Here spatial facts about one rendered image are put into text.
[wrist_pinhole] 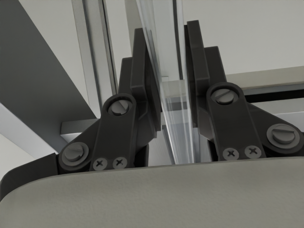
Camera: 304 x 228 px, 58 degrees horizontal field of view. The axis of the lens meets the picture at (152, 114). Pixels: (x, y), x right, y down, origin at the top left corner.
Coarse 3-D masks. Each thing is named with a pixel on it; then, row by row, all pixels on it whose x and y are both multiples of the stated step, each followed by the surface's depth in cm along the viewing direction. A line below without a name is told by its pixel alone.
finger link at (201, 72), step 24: (192, 24) 12; (192, 48) 11; (216, 48) 12; (192, 72) 10; (216, 72) 11; (192, 96) 10; (192, 120) 11; (264, 120) 9; (264, 144) 8; (288, 144) 8
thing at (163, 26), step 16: (144, 0) 8; (160, 0) 8; (176, 0) 8; (144, 16) 9; (160, 16) 9; (176, 16) 9; (144, 32) 9; (160, 32) 9; (176, 32) 9; (160, 48) 10; (176, 48) 10; (160, 64) 11; (176, 64) 11; (160, 80) 12; (176, 80) 12; (160, 96) 13; (176, 96) 13; (176, 112) 14; (176, 128) 15; (176, 144) 17; (192, 144) 17; (176, 160) 19; (192, 160) 20
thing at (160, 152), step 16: (256, 96) 22; (272, 96) 22; (288, 96) 22; (272, 112) 17; (288, 112) 16; (64, 128) 18; (80, 128) 18; (192, 128) 18; (160, 144) 20; (160, 160) 22; (208, 160) 23
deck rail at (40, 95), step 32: (0, 0) 13; (0, 32) 13; (32, 32) 16; (0, 64) 13; (32, 64) 16; (0, 96) 13; (32, 96) 15; (64, 96) 19; (0, 128) 15; (32, 128) 15
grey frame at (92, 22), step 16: (80, 0) 38; (96, 0) 38; (80, 16) 39; (96, 16) 39; (80, 32) 39; (96, 32) 39; (80, 48) 40; (96, 48) 39; (112, 48) 43; (96, 64) 41; (112, 64) 42; (96, 80) 41; (112, 80) 41; (96, 96) 41; (96, 112) 41
